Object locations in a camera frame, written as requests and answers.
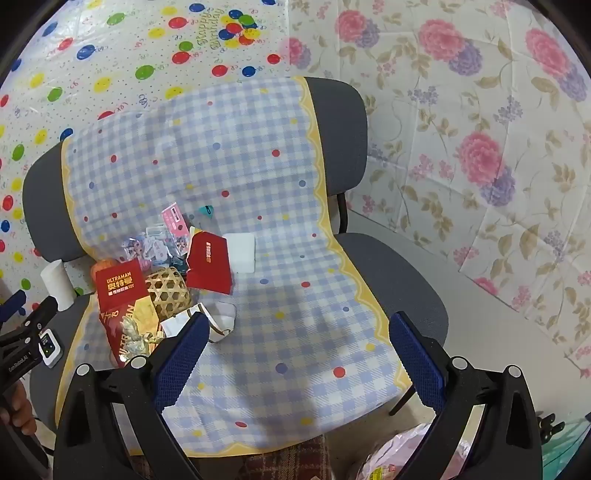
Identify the pink card packet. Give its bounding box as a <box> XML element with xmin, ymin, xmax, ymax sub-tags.
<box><xmin>161</xmin><ymin>203</ymin><xmax>191</xmax><ymax>241</ymax></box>

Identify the floral print plastic sheet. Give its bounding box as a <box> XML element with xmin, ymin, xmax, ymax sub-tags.
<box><xmin>281</xmin><ymin>0</ymin><xmax>591</xmax><ymax>384</ymax></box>

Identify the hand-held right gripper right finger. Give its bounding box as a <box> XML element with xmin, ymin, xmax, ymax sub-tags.
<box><xmin>388</xmin><ymin>311</ymin><xmax>543</xmax><ymax>480</ymax></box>

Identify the balloon print plastic sheet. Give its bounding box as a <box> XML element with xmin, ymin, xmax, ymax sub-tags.
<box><xmin>0</xmin><ymin>0</ymin><xmax>296</xmax><ymax>333</ymax></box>

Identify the woven bamboo ball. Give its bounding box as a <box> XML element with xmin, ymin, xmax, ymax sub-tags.
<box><xmin>144</xmin><ymin>266</ymin><xmax>193</xmax><ymax>322</ymax></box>

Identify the red trading card box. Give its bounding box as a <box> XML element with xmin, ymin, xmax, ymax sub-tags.
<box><xmin>95</xmin><ymin>261</ymin><xmax>163</xmax><ymax>368</ymax></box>

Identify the teal cloth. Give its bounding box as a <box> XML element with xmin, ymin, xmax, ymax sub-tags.
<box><xmin>541</xmin><ymin>411</ymin><xmax>591</xmax><ymax>480</ymax></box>

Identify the blue checkered dotted cloth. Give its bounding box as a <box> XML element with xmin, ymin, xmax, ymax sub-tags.
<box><xmin>54</xmin><ymin>76</ymin><xmax>415</xmax><ymax>459</ymax></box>

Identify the person's left hand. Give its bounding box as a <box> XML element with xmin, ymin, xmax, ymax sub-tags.
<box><xmin>0</xmin><ymin>381</ymin><xmax>36</xmax><ymax>437</ymax></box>

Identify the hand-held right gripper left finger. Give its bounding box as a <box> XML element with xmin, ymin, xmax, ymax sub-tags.
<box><xmin>54</xmin><ymin>311</ymin><xmax>213</xmax><ymax>480</ymax></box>

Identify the cartoon sticker packet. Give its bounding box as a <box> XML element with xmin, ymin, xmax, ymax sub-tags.
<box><xmin>121</xmin><ymin>224</ymin><xmax>190</xmax><ymax>268</ymax></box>

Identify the red plaid cloth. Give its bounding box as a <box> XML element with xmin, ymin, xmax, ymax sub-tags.
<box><xmin>139</xmin><ymin>436</ymin><xmax>334</xmax><ymax>480</ymax></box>

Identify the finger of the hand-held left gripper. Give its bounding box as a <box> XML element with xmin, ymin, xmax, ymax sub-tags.
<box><xmin>0</xmin><ymin>295</ymin><xmax>59</xmax><ymax>349</ymax></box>
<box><xmin>0</xmin><ymin>289</ymin><xmax>27</xmax><ymax>324</ymax></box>

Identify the red apple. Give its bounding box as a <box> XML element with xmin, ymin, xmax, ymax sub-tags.
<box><xmin>90</xmin><ymin>258</ymin><xmax>122</xmax><ymax>284</ymax></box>

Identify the red paper envelope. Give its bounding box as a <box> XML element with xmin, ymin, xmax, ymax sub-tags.
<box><xmin>185</xmin><ymin>232</ymin><xmax>235</xmax><ymax>295</ymax></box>

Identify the white paper roll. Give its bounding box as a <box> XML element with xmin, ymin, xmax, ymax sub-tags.
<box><xmin>40</xmin><ymin>259</ymin><xmax>76</xmax><ymax>310</ymax></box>

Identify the pink plastic bag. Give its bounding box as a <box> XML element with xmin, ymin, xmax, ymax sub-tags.
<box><xmin>355</xmin><ymin>422</ymin><xmax>445</xmax><ymax>480</ymax></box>

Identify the grey office chair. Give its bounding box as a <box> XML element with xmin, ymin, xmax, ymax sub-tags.
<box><xmin>22</xmin><ymin>76</ymin><xmax>451</xmax><ymax>457</ymax></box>

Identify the white sponge block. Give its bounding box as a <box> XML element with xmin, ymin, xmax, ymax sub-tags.
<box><xmin>222</xmin><ymin>232</ymin><xmax>257</xmax><ymax>274</ymax></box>

